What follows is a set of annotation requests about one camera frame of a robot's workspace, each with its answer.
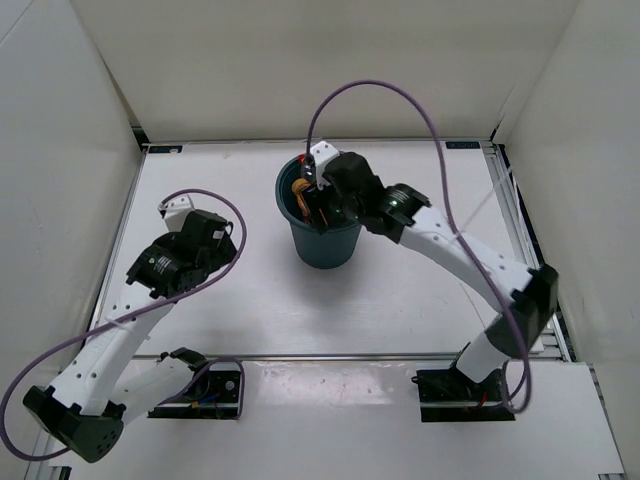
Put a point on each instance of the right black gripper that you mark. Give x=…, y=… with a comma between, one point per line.
x=318, y=201

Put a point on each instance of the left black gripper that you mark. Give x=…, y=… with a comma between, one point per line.
x=224, y=251

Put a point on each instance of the orange juice bottle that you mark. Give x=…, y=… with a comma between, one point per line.
x=298, y=187

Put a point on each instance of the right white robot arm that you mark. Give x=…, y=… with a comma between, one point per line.
x=524, y=298

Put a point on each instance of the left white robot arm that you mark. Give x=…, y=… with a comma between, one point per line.
x=87, y=406

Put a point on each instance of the dark green plastic bin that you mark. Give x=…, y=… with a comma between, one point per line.
x=321, y=251

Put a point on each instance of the aluminium front rail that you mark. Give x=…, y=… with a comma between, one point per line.
x=438, y=356

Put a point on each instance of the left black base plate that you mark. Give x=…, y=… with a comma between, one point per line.
x=216, y=396

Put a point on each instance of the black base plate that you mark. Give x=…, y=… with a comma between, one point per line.
x=216, y=396
x=446, y=396

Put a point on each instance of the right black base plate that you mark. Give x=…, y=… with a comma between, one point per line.
x=446, y=396

